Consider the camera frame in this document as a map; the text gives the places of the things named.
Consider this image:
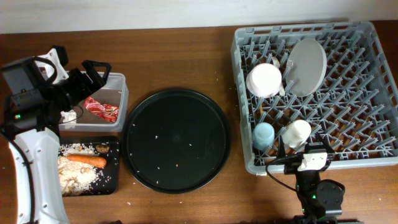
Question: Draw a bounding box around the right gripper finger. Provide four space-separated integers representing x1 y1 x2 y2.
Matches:
277 135 286 159
315 133 335 153

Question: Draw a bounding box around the cream white cup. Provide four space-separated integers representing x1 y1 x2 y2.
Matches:
282 119 312 149

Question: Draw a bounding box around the white tissue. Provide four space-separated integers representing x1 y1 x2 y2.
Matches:
60 110 77 129

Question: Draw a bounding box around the light blue cup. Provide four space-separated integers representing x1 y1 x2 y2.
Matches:
252 123 275 151

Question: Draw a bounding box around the red snack wrapper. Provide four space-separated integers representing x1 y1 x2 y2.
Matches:
84 96 119 123

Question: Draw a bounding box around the white plastic fork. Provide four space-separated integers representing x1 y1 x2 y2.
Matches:
272 57 285 96

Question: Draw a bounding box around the brown food chunk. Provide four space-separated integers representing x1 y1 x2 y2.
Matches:
95 144 110 154

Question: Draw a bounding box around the pink bowl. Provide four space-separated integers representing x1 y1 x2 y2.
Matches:
246 63 282 98

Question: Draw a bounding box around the orange carrot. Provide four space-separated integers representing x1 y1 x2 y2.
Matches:
66 154 107 168

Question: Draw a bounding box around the grey plate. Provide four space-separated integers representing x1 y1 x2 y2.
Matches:
285 39 327 97

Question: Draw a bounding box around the food scraps and rice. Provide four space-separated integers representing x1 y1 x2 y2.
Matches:
58 142 119 197

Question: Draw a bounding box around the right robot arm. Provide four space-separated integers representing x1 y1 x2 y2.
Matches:
276 133 345 223

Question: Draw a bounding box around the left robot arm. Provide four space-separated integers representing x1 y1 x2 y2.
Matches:
1 57 111 223

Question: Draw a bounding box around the grey dishwasher rack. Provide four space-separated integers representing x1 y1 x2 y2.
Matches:
231 22 397 175

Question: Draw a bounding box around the clear plastic bin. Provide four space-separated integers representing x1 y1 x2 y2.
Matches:
59 73 129 132

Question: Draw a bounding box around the black rectangular tray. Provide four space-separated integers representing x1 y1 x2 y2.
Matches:
57 136 121 197

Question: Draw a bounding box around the round black serving tray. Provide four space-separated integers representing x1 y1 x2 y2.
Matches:
121 88 231 194

